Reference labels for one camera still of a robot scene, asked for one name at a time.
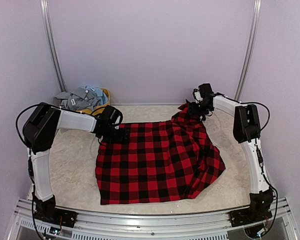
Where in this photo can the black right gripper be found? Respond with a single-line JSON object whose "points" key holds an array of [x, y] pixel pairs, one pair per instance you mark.
{"points": [[193, 109]]}

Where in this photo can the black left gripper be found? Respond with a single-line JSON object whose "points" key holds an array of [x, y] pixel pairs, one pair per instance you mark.
{"points": [[105, 139]]}

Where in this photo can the yellow plastic basket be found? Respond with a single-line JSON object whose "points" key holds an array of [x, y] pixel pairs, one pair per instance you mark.
{"points": [[103, 99]]}

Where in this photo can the red black plaid shirt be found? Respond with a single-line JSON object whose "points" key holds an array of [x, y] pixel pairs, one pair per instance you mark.
{"points": [[163, 161]]}

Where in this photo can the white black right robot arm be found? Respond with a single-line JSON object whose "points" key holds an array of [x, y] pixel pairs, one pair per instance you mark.
{"points": [[247, 132]]}

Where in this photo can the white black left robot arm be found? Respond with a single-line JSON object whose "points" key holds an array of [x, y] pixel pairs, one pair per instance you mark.
{"points": [[39, 132]]}

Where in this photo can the light blue shirt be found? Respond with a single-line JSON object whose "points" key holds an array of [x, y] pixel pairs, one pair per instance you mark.
{"points": [[95, 96]]}

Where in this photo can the grey button shirt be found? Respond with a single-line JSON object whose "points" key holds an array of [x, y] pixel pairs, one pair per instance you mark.
{"points": [[74, 100]]}

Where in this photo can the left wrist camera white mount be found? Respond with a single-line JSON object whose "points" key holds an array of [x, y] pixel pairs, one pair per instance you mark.
{"points": [[122, 136]]}

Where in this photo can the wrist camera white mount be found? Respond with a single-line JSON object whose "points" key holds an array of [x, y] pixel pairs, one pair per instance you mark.
{"points": [[197, 95], [122, 136]]}

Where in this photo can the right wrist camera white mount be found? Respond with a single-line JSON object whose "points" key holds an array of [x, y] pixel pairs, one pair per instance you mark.
{"points": [[197, 95]]}

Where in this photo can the aluminium front frame rail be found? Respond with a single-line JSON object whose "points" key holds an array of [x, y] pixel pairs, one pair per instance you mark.
{"points": [[95, 225]]}

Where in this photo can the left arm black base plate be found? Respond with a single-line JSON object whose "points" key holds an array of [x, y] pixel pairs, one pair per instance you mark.
{"points": [[61, 217]]}

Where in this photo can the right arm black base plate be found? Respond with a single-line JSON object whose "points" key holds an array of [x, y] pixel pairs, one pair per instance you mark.
{"points": [[247, 216]]}

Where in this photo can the right aluminium corner post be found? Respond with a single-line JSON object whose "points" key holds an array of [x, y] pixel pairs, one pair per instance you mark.
{"points": [[249, 49]]}

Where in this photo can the aluminium corner post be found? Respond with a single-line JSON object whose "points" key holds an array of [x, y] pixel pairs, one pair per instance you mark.
{"points": [[45, 11], [249, 49]]}

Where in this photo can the left aluminium corner post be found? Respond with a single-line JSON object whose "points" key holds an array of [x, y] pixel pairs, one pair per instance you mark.
{"points": [[45, 11]]}

